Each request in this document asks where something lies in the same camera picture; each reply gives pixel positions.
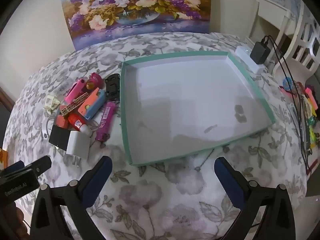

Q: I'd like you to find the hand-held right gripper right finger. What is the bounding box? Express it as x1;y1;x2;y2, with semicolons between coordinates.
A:
214;156;297;240

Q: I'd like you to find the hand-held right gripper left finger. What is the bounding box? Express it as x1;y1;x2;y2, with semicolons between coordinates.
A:
30;156;113;240

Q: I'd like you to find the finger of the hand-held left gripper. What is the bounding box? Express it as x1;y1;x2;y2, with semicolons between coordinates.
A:
24;155;52;178

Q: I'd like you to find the black cube adapter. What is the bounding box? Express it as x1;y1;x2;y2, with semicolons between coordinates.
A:
49;125;72;152

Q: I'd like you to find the white plug adapter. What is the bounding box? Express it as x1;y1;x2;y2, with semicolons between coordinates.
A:
65;130;91;167

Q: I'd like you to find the red glue tube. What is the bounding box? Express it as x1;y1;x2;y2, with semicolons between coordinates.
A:
67;112;90;137

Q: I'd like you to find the gold black patterned clip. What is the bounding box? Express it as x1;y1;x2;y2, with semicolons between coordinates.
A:
59;92;90;117

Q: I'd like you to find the orange blue foam block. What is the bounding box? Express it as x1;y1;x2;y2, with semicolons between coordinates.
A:
79;88;107;120

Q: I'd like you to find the white tray teal rim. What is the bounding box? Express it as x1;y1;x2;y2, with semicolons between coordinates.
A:
120;51;276;167

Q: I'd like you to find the black hair clip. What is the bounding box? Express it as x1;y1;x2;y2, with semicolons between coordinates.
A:
104;73;121;100

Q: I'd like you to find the person's left hand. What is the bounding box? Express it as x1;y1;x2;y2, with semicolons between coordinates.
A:
0;200;28;240

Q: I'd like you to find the pile of colourful stationery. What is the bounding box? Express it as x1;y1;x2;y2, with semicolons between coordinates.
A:
280;77;320;155

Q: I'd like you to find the round blue badge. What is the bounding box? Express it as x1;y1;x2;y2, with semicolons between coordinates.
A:
282;77;294;90

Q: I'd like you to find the white power strip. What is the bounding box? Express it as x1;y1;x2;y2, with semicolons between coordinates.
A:
235;45;269;73

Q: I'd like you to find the black charger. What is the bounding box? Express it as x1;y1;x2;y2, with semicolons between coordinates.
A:
250;35;272;65

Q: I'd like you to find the white lattice chair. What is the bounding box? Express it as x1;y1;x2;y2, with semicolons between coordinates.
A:
272;5;320;80

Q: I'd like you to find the flower painting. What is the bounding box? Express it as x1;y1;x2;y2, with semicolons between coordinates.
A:
58;0;212;50

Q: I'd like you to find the black cable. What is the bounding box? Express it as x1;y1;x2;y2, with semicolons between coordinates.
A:
265;35;310;170

